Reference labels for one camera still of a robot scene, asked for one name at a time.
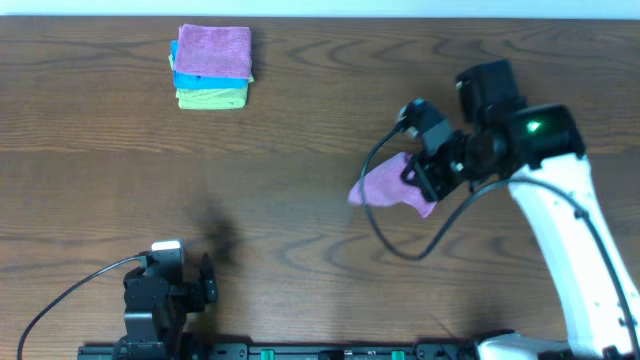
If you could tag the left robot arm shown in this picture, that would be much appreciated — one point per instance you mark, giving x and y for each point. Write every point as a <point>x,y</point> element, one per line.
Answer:
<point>157,302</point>

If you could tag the folded purple cloth on stack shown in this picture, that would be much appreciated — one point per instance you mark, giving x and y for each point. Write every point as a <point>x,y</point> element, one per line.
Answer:
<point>221,52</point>

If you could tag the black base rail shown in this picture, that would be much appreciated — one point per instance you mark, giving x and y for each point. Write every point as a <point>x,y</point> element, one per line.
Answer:
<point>240,351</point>

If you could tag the folded blue cloth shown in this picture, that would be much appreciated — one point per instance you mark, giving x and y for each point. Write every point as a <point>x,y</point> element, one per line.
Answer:
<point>186,81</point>

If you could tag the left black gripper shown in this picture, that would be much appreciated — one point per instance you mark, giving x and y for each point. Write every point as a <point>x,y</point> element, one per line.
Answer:
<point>195,289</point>

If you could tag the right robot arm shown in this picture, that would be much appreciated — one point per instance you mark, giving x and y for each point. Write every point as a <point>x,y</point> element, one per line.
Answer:
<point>537,154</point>

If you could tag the folded green cloth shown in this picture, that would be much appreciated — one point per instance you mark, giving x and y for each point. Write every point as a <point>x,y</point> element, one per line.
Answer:
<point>213,99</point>

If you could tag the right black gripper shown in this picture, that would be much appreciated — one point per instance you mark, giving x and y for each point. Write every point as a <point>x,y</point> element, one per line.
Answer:
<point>426,181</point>

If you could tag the purple microfiber cloth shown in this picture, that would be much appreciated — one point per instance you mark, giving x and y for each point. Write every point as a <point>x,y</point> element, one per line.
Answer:
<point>383,187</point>

